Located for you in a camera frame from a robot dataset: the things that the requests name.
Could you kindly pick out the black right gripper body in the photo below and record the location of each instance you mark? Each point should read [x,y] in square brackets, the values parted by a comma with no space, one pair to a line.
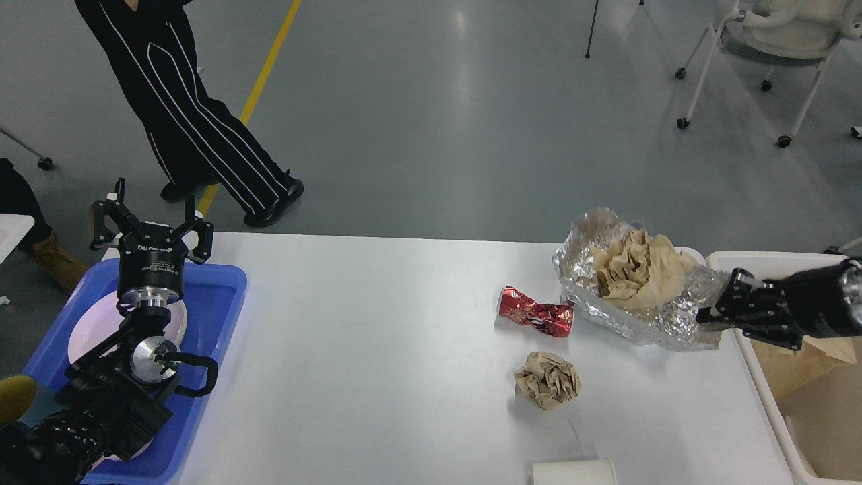
[825,302]

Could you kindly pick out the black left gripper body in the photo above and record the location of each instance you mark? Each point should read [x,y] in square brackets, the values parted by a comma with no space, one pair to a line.
[151,267]

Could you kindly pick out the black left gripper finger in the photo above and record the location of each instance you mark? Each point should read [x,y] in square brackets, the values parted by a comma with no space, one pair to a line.
[114,226]
[193,222]

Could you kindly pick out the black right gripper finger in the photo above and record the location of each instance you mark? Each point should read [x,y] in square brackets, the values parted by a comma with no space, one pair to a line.
[747,303]
[783,338]

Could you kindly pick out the brown paper bag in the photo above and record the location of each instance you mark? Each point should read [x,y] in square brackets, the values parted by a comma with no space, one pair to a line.
[788,370]

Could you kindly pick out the pink plate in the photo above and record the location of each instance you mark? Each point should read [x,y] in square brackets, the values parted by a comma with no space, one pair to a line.
[102,319]

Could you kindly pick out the aluminium foil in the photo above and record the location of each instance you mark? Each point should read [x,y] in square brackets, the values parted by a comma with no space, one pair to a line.
[672,326]

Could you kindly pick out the teal mug yellow inside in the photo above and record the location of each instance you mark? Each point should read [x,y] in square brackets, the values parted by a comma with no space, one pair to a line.
[18,394]

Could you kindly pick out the brown paper ball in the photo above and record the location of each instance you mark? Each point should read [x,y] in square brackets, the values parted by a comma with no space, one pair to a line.
[547,380]

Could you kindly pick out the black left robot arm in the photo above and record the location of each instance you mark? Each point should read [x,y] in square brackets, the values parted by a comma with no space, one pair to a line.
[114,402]

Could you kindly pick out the blue plastic tray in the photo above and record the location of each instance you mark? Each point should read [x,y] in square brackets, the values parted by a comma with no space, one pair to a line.
[213,296]

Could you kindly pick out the brown boot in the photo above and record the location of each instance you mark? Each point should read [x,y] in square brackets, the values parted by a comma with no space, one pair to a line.
[40,243]

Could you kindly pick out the person in striped track pants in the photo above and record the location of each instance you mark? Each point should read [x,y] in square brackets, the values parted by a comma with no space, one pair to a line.
[194,137]

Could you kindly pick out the white chair base left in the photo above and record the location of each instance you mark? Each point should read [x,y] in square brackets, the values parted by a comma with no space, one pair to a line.
[44,162]

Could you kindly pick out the beige plastic bin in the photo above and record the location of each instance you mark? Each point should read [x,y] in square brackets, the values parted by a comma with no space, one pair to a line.
[818,424]

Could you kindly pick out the white side table left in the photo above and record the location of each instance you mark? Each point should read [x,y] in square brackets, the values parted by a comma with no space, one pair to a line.
[13,228]

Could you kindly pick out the red foil wrapper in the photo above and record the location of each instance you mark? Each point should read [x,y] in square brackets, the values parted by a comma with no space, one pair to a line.
[551,319]

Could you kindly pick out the white paper cup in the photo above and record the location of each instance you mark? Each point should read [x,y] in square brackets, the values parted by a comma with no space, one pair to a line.
[597,471]

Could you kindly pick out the white office chair right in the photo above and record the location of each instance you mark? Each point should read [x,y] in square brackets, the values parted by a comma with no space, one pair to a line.
[779,34]

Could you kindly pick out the black tripod leg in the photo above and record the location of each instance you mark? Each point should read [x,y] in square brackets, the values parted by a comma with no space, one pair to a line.
[587,54]

